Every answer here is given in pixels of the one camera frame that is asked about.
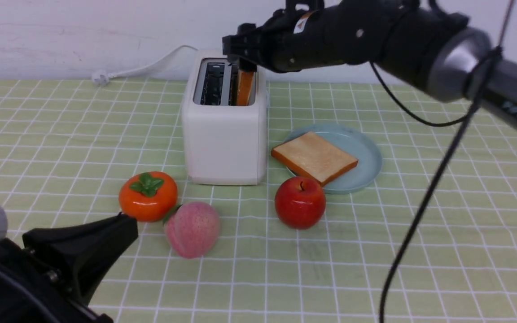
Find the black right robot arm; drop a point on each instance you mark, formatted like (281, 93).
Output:
(435, 52)

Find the toast slice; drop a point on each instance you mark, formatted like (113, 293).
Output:
(312, 156)
(244, 87)

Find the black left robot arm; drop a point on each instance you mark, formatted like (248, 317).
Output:
(54, 275)

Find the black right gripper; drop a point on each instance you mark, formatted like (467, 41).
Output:
(294, 40)

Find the green checkered tablecloth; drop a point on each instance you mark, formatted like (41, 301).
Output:
(67, 146)

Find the white toaster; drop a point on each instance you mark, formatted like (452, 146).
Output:
(224, 143)

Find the orange persimmon toy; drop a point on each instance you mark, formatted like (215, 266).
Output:
(149, 196)

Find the pink peach toy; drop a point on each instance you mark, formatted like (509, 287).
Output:
(192, 229)

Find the red apple toy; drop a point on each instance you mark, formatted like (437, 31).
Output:
(300, 202)

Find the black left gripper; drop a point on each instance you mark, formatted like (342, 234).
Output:
(82, 255)

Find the light blue plate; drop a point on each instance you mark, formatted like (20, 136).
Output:
(354, 143)

